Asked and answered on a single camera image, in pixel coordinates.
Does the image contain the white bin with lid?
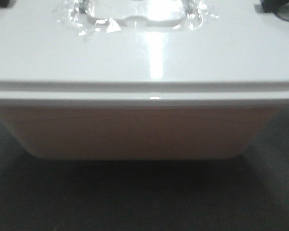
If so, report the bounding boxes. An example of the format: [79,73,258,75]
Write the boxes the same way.
[0,0,289,160]

